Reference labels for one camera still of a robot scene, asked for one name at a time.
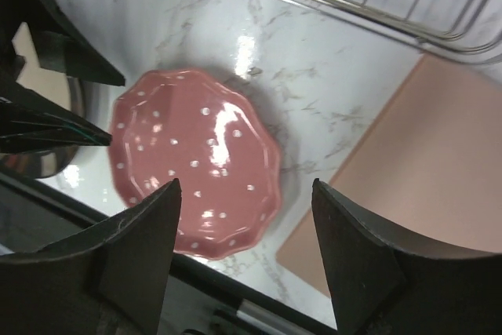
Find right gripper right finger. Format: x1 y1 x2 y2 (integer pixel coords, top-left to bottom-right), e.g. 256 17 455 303
311 180 501 334

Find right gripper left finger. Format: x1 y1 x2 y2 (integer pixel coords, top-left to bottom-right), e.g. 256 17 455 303
1 180 181 334

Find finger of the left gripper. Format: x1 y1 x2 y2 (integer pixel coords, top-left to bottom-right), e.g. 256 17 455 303
1 0 125 86
1 71 111 154

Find pink polka dot plate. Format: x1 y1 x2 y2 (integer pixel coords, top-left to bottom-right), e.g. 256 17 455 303
108 69 282 260

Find black rimmed beige plate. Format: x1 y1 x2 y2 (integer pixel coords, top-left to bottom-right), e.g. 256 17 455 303
1 23 86 179

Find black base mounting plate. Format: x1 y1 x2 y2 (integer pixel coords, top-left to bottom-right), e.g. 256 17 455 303
1 169 333 334

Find pink cutting board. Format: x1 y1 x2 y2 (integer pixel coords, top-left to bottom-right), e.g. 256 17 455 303
275 54 502 299

